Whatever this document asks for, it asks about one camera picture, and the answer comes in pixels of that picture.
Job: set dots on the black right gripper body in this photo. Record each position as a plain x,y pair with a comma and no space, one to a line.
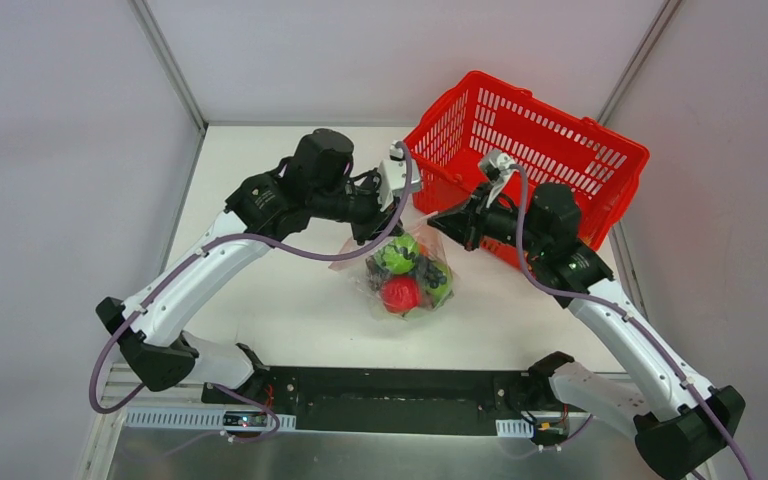
475,223

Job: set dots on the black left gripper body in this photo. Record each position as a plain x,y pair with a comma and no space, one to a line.
371,221

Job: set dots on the green mangosteen fruit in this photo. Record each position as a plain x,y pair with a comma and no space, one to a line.
399,256

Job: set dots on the dark grape bunch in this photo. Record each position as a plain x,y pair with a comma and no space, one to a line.
376,275

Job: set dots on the clear zip top bag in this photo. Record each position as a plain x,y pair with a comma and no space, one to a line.
353,272

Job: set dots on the light green round fruit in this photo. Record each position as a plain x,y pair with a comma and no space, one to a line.
438,283

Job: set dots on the red apple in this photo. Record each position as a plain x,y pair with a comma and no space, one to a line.
400,294

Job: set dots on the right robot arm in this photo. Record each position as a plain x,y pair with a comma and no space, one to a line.
675,416

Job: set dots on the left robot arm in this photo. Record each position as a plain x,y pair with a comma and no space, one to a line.
315,182

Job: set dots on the red plastic basket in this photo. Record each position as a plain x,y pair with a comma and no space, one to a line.
482,113

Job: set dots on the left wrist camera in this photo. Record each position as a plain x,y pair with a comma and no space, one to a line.
399,175

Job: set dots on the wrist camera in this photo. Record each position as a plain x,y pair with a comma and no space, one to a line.
399,175
498,167

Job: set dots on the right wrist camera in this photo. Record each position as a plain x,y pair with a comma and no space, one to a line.
498,167

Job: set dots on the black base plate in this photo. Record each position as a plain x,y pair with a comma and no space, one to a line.
433,402

